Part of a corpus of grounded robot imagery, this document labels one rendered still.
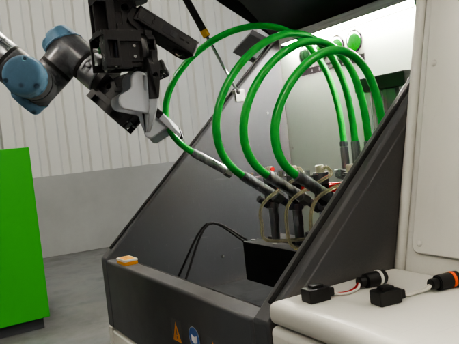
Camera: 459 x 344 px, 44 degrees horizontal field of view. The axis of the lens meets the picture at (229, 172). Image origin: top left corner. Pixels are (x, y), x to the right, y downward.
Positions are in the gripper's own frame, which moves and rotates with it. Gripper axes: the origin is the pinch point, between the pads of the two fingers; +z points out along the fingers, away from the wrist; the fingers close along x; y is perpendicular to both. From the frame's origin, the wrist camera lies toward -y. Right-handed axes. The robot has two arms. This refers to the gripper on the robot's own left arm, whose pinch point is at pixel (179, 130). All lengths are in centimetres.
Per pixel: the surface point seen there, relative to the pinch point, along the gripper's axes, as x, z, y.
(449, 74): 36, 34, -28
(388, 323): 51, 46, 4
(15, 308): -277, -88, 153
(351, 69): 12.7, 20.5, -28.1
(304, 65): 28.6, 16.8, -18.7
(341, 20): -8.5, 8.4, -42.8
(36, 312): -287, -77, 148
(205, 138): -24.2, -0.9, -4.3
